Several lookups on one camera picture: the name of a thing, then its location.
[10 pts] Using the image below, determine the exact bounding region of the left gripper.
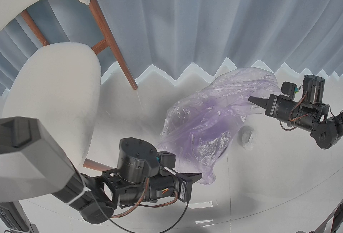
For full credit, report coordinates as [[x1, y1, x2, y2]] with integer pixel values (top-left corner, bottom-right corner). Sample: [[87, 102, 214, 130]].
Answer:
[[149, 174, 195, 202]]

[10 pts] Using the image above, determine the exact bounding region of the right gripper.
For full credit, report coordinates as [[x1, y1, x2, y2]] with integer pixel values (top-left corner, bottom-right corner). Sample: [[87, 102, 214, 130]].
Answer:
[[265, 93, 301, 123]]

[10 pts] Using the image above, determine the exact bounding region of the white paper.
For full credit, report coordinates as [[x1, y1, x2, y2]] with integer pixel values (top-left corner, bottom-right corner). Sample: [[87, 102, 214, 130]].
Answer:
[[239, 126, 258, 151]]

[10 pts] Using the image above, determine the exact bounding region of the purple plastic bag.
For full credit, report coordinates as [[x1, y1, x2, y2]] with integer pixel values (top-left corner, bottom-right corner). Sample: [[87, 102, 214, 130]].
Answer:
[[158, 67, 282, 185]]

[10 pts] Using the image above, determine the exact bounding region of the blue-grey curtain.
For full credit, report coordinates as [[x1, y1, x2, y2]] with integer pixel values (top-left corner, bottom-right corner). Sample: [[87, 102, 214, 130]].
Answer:
[[0, 0, 343, 98]]

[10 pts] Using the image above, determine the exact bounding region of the white padded wooden chair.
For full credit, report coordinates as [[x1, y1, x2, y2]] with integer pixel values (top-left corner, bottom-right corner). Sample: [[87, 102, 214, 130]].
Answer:
[[0, 0, 138, 173]]

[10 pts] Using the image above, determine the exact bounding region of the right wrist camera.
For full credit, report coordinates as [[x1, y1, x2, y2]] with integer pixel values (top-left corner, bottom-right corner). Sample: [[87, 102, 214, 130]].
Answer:
[[281, 81, 298, 100]]

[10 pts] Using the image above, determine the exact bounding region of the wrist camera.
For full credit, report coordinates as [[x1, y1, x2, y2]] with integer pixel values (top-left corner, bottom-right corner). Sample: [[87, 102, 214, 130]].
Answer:
[[155, 152, 178, 174], [281, 81, 298, 100]]

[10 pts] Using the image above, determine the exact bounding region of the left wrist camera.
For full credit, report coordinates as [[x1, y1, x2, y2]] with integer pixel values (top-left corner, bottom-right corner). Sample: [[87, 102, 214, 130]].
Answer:
[[155, 152, 178, 174]]

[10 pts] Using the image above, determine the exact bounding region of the black cable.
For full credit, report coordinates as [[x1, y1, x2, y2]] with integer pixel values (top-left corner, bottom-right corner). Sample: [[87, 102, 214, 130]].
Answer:
[[107, 196, 190, 233]]

